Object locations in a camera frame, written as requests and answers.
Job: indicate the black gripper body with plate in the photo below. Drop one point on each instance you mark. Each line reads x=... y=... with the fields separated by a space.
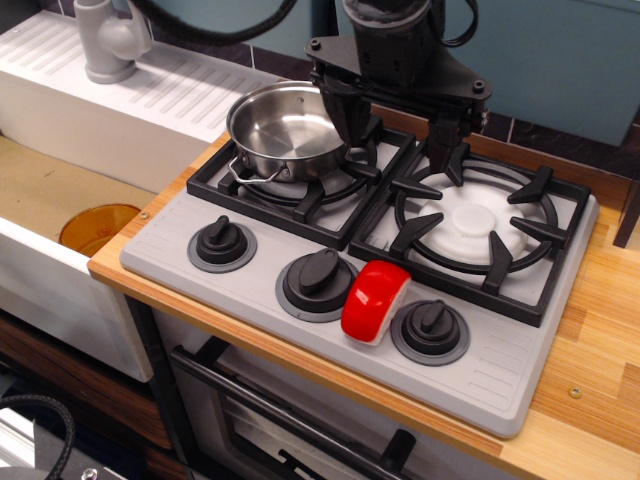
x=404 y=68

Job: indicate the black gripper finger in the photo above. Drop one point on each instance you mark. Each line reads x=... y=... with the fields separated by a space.
x=445 y=142
x=347 y=109

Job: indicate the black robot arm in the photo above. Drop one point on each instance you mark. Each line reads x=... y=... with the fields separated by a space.
x=391 y=14

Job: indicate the stainless steel pot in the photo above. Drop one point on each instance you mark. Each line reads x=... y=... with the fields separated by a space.
x=283 y=134

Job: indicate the white burner disc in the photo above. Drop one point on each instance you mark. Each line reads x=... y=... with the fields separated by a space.
x=471 y=213

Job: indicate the black left burner grate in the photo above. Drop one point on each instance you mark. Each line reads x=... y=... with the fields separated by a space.
x=327 y=211

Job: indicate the black burner grate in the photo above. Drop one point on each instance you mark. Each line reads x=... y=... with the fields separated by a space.
x=327 y=211
x=558 y=219

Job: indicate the black right burner grate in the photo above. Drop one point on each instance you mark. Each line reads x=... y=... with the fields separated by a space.
x=558 y=219

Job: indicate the red and white toy sushi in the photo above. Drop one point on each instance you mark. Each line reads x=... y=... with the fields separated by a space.
x=373 y=300

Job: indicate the black middle stove knob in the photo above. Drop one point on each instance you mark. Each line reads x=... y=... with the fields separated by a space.
x=314 y=288

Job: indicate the black stove knob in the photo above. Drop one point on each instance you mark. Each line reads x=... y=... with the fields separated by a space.
x=222 y=246
x=314 y=288
x=430 y=333

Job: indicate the black left stove knob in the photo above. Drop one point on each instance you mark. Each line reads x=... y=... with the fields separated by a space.
x=222 y=246

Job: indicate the black right stove knob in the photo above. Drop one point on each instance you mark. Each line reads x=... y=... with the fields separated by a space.
x=430 y=333

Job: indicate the grey toy stove top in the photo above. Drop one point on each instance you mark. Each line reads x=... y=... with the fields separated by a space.
x=491 y=386

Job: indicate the grey toy faucet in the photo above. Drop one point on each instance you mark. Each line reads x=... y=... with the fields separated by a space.
x=111 y=44

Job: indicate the white toy sink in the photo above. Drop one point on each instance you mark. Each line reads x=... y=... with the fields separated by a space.
x=69 y=144

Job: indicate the orange plastic plate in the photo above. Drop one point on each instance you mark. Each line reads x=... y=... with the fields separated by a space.
x=88 y=231

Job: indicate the grey oven door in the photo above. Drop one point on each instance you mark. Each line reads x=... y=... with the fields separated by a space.
x=268 y=422

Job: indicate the dark wooden post right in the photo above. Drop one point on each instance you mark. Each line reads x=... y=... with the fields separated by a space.
x=629 y=216

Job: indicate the black oven door handle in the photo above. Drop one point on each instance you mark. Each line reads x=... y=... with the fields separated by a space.
x=202 y=367

